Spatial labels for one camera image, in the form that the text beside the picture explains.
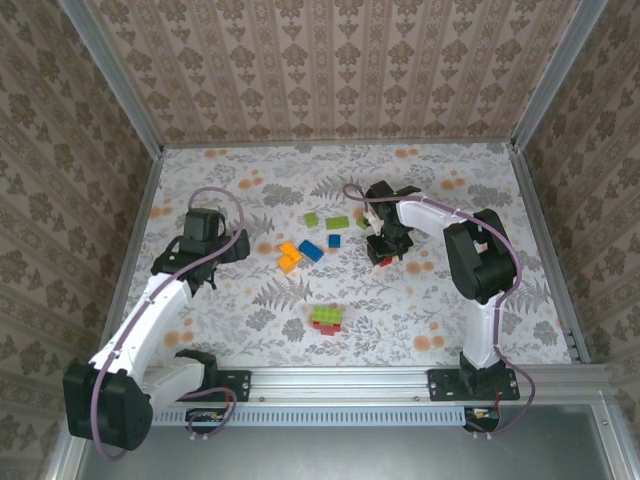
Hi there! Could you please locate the aluminium frame bar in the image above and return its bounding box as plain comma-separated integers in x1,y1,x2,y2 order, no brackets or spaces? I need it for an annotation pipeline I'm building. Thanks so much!
589,394,640,480
43,434,81,480

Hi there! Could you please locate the wide aluminium extrusion rail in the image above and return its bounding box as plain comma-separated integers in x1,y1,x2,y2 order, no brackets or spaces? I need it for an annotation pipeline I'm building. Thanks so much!
74,363,619,404

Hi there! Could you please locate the large blue lego brick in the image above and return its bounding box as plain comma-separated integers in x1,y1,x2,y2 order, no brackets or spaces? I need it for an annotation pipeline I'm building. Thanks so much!
298,239,324,263

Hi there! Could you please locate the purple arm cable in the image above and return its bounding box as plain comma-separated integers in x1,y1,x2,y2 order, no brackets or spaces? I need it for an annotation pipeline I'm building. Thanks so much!
91,185,246,461
342,182,537,444

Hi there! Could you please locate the grey metal panel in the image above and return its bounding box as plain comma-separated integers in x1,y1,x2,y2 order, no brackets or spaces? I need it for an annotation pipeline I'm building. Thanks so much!
74,403,619,480

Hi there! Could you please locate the aluminium corner post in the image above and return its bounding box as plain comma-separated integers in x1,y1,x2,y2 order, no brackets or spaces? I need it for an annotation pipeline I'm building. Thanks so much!
509,0,610,151
56,0,166,157

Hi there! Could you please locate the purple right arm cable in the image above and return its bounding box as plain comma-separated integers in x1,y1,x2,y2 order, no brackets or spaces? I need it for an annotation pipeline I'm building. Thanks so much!
342,182,537,444

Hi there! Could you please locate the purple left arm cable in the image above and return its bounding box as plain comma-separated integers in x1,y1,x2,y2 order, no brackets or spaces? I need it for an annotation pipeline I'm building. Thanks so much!
91,185,246,461

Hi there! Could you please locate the wide green lego brick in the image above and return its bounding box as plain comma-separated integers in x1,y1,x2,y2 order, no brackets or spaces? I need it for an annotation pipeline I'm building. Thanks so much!
310,304,346,326

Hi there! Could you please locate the white slotted cable duct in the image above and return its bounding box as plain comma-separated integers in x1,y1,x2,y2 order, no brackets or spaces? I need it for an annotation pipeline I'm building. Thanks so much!
152,405,467,427

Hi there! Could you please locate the thin aluminium table edge rail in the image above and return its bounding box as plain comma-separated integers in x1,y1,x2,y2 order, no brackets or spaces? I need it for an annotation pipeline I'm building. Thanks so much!
160,140,514,150

